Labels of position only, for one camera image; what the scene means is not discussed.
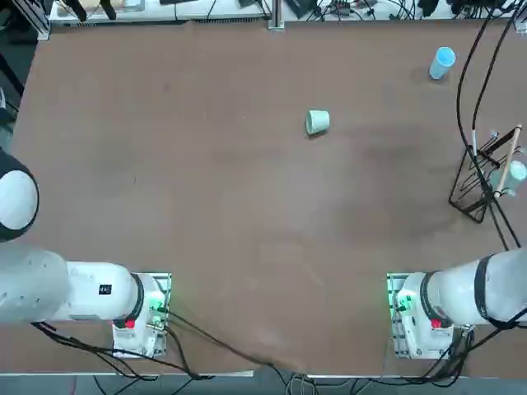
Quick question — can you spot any white shelf with cables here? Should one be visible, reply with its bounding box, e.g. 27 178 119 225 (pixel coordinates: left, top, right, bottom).
48 0 527 22

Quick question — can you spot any wooden rack rod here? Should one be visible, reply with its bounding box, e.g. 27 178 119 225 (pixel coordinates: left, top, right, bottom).
493 123 524 198

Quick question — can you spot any green plastic cup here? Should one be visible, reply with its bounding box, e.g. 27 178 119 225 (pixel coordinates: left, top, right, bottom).
305 109 331 136

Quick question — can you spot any translucent green cup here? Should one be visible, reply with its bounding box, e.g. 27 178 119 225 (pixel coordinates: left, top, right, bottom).
488 160 527 198

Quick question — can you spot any black table cable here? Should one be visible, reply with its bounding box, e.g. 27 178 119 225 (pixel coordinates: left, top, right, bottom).
166 310 314 378

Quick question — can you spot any black wire cup rack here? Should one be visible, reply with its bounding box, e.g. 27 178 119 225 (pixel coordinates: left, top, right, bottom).
447 127 527 224

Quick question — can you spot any aluminium table post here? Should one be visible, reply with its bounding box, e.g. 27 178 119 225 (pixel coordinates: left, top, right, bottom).
267 0 286 30

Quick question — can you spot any aluminium frame profile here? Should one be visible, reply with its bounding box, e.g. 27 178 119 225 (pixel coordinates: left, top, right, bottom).
35 0 53 41

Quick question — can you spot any blue plastic cup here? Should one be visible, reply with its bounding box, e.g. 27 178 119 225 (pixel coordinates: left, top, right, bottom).
428 46 457 81

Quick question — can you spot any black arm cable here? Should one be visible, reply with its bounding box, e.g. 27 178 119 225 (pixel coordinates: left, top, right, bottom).
472 0 527 174
455 0 522 250

